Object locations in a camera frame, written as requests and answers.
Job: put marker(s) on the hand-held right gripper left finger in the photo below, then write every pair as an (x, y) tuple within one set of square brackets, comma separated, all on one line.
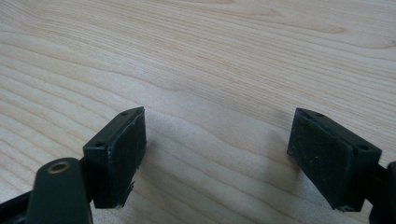
[(116, 161)]

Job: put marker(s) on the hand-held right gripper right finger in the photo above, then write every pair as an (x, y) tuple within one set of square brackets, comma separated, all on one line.
[(330, 161)]

